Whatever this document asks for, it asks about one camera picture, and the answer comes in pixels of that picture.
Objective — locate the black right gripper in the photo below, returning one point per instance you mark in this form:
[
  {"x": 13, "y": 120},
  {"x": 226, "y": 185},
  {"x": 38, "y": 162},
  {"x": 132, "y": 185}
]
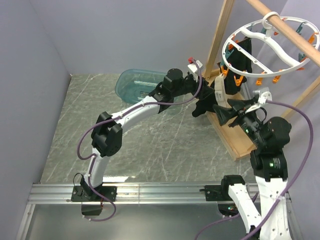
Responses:
[{"x": 223, "y": 113}]

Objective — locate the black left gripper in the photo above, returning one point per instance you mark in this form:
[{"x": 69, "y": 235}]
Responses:
[{"x": 191, "y": 78}]

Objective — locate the black underwear beige waistband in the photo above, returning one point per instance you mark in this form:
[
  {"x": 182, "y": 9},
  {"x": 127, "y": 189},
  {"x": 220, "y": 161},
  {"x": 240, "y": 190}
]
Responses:
[{"x": 207, "y": 98}]

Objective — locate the orange hanger clip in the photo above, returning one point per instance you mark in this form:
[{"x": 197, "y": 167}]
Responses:
[
  {"x": 259, "y": 80},
  {"x": 224, "y": 70},
  {"x": 238, "y": 81},
  {"x": 276, "y": 78}
]

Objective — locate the white round clip hanger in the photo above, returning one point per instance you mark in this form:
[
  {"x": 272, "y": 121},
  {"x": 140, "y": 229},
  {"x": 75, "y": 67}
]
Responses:
[{"x": 263, "y": 30}]

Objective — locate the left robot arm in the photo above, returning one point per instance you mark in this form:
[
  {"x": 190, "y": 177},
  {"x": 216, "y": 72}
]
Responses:
[{"x": 107, "y": 133}]

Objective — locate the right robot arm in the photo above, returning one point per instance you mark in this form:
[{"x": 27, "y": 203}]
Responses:
[{"x": 269, "y": 167}]

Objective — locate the black hanging underwear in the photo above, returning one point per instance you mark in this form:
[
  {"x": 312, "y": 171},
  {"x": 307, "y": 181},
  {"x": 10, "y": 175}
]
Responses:
[{"x": 239, "y": 61}]

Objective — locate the teal hanger clip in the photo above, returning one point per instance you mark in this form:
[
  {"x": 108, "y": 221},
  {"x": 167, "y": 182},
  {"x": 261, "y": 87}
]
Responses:
[{"x": 228, "y": 51}]

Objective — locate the teal transparent plastic bin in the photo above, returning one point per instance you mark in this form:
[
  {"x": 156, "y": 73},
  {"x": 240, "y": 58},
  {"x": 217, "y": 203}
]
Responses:
[{"x": 133, "y": 85}]

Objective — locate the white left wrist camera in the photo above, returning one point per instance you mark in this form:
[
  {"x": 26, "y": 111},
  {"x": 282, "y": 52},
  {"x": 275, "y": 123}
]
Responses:
[{"x": 195, "y": 68}]

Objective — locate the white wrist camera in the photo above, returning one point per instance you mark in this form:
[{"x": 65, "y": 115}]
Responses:
[
  {"x": 195, "y": 68},
  {"x": 261, "y": 96}
]

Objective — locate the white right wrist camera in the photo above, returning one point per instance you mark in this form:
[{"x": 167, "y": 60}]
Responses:
[{"x": 261, "y": 96}]

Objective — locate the wooden drying rack frame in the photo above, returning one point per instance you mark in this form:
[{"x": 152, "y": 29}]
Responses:
[{"x": 294, "y": 40}]

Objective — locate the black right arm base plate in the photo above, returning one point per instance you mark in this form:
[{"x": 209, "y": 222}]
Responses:
[{"x": 213, "y": 193}]

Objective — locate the aluminium mounting rail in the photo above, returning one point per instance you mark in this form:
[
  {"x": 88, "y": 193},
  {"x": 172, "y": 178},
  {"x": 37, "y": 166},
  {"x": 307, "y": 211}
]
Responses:
[{"x": 141, "y": 211}]

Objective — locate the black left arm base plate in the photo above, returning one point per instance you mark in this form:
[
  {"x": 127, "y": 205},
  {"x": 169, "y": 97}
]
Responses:
[{"x": 79, "y": 194}]

